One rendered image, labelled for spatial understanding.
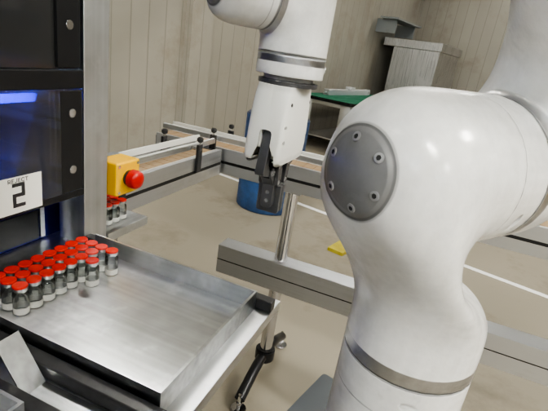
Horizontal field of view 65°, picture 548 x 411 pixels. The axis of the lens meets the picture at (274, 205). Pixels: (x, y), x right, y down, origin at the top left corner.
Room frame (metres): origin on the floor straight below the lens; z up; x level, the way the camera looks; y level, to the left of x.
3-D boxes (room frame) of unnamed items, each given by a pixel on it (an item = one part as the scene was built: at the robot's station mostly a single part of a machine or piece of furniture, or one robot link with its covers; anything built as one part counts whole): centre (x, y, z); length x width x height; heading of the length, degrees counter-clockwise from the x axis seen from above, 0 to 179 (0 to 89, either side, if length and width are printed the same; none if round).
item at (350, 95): (7.07, -1.11, 0.44); 2.39 x 0.95 x 0.88; 147
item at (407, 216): (0.33, -0.12, 1.16); 0.19 x 0.12 x 0.24; 126
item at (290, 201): (1.47, -0.06, 0.46); 0.09 x 0.09 x 0.77; 71
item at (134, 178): (0.85, 0.30, 0.99); 0.04 x 0.04 x 0.04; 71
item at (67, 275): (0.59, 0.31, 0.90); 0.18 x 0.02 x 0.05; 160
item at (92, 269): (0.62, 0.28, 0.90); 0.02 x 0.02 x 0.05
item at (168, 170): (1.18, 0.38, 0.92); 0.69 x 0.15 x 0.16; 161
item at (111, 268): (0.66, 0.26, 0.90); 0.02 x 0.02 x 0.05
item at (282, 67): (0.56, 0.01, 1.27); 0.09 x 0.08 x 0.03; 161
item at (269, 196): (0.54, 0.01, 1.12); 0.03 x 0.03 x 0.07; 71
